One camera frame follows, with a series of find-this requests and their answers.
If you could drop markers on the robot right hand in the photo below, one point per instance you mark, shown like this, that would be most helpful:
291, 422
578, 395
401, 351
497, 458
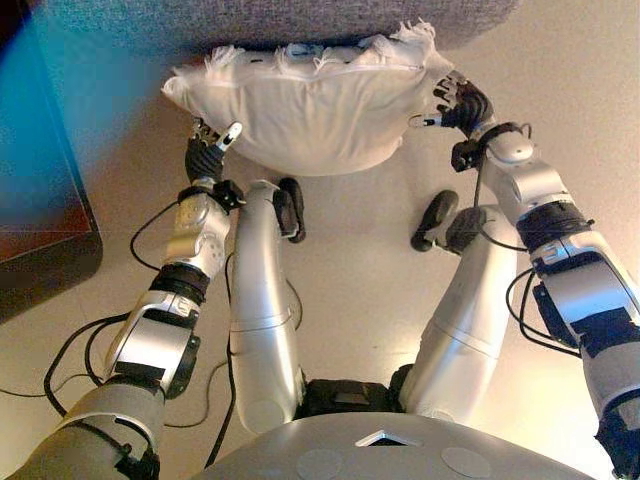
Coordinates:
470, 107

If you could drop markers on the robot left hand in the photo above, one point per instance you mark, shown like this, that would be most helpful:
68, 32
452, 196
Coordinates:
202, 160

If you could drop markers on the cream fringed cushion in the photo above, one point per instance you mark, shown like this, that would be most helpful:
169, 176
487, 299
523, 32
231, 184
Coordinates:
310, 110

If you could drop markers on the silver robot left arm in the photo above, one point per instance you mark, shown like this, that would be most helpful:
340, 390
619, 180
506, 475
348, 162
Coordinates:
150, 340

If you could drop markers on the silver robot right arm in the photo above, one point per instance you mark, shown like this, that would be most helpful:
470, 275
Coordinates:
585, 290

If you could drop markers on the black robot left foot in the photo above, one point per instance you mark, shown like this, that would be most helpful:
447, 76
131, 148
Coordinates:
290, 210

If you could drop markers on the black robot foot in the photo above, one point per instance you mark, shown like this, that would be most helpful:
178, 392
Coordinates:
435, 215
290, 210

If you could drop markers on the black robot right foot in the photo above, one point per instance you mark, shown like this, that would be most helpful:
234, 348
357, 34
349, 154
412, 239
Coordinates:
435, 215

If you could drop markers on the grey fabric tub armchair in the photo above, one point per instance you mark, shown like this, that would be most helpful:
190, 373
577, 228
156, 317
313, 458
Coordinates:
250, 20

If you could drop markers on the silver robot left leg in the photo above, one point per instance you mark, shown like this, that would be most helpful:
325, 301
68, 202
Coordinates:
260, 300

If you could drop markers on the grey robot torso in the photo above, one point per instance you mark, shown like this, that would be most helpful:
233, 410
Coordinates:
390, 460

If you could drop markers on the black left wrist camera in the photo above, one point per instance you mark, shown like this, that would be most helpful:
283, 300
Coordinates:
229, 196

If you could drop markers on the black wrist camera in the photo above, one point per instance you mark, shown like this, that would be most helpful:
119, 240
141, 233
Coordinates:
229, 196
465, 156

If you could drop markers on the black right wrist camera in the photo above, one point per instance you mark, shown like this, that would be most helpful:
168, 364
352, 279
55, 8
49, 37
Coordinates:
465, 156

